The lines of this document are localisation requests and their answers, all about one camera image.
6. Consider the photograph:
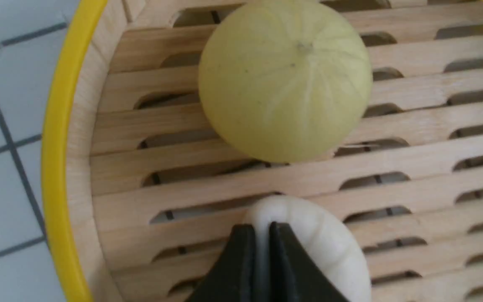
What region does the yellow steamed bun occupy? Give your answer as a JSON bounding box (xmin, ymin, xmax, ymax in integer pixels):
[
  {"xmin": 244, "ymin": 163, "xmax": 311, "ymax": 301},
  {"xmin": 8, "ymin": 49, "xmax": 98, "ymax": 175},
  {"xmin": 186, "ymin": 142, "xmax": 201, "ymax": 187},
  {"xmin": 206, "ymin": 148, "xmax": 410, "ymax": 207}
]
[{"xmin": 197, "ymin": 0, "xmax": 374, "ymax": 163}]

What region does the white steamed bun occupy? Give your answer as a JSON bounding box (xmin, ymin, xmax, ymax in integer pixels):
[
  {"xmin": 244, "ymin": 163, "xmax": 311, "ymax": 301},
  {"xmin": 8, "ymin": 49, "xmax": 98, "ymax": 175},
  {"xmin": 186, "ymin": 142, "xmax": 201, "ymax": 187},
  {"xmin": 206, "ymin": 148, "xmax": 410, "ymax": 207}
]
[{"xmin": 243, "ymin": 195, "xmax": 372, "ymax": 302}]

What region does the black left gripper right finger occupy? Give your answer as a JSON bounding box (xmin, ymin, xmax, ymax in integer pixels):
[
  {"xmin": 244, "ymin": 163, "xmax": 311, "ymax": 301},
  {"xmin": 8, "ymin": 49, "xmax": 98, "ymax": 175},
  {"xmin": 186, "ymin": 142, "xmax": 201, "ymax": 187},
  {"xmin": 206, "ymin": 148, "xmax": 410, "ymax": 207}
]
[{"xmin": 269, "ymin": 222, "xmax": 347, "ymax": 302}]

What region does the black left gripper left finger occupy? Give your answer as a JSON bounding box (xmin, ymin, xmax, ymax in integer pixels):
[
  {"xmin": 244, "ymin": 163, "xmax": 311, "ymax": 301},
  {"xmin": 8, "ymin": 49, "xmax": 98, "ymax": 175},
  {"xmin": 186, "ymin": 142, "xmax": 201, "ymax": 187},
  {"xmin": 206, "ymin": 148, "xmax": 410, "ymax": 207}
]
[{"xmin": 186, "ymin": 224, "xmax": 256, "ymax": 302}]

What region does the bamboo steamer basket yellow rim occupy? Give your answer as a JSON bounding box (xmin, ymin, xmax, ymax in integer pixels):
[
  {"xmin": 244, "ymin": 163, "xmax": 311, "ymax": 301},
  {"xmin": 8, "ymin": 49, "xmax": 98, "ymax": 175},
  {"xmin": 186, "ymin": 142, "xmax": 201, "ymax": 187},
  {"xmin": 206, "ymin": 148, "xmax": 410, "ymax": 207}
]
[{"xmin": 42, "ymin": 0, "xmax": 483, "ymax": 302}]

